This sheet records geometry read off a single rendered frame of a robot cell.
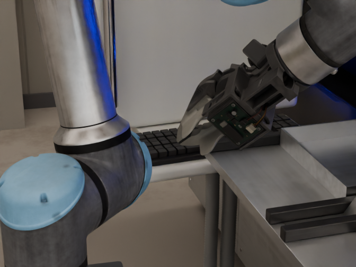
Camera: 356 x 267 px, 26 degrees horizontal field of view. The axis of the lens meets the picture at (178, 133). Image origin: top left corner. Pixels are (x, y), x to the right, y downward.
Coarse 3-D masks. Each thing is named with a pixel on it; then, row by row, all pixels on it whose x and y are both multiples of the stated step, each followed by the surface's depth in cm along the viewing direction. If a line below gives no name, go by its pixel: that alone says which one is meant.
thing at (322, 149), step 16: (288, 128) 146; (304, 128) 147; (320, 128) 148; (336, 128) 149; (352, 128) 150; (288, 144) 143; (304, 144) 147; (320, 144) 147; (336, 144) 147; (352, 144) 147; (304, 160) 137; (320, 160) 140; (336, 160) 140; (352, 160) 140; (320, 176) 132; (336, 176) 126; (352, 176) 134; (336, 192) 126; (352, 192) 124
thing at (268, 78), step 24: (240, 72) 96; (264, 72) 94; (216, 96) 95; (240, 96) 93; (264, 96) 92; (288, 96) 90; (216, 120) 95; (240, 120) 94; (264, 120) 95; (240, 144) 96
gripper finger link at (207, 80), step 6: (216, 72) 99; (204, 78) 101; (210, 78) 99; (216, 78) 99; (204, 84) 99; (210, 84) 99; (216, 84) 100; (198, 90) 100; (204, 90) 100; (210, 90) 100; (192, 96) 102; (198, 96) 101; (210, 96) 100; (192, 102) 102
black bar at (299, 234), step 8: (344, 216) 117; (352, 216) 117; (296, 224) 115; (304, 224) 115; (312, 224) 115; (320, 224) 115; (328, 224) 115; (336, 224) 115; (344, 224) 116; (352, 224) 116; (280, 232) 115; (288, 232) 113; (296, 232) 114; (304, 232) 114; (312, 232) 114; (320, 232) 115; (328, 232) 115; (336, 232) 116; (344, 232) 116; (288, 240) 114; (296, 240) 114
